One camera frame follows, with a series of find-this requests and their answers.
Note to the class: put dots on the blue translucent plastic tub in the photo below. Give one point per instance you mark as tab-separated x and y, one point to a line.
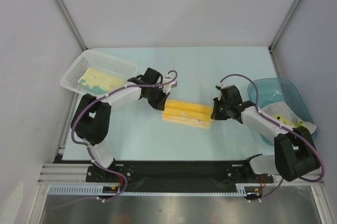
271	90

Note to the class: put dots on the aluminium frame rail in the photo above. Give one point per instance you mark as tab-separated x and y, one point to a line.
232	171

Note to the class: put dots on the white perforated plastic basket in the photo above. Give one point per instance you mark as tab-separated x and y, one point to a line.
107	63

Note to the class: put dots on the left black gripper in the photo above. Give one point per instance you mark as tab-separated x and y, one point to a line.
159	105

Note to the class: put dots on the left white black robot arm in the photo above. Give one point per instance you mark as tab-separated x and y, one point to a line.
91	121

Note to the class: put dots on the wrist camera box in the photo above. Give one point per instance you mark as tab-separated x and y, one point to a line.
168	84
221	87

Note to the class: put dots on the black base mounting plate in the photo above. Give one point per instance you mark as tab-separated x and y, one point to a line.
147	182

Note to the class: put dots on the yellow towel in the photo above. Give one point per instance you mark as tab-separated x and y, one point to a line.
187	113

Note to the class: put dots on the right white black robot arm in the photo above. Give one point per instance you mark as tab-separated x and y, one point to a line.
295	154

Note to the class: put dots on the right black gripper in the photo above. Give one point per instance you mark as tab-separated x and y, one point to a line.
217	109

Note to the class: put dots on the slotted cable duct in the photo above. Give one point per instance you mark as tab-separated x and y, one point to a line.
101	190

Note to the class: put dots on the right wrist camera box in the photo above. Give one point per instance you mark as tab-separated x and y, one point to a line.
221	87

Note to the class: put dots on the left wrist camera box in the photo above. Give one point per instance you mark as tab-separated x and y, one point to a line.
168	84

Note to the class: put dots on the pale green cloth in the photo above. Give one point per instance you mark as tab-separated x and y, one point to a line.
282	112

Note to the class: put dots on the teal and cream towel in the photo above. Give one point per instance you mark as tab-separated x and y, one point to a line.
100	82

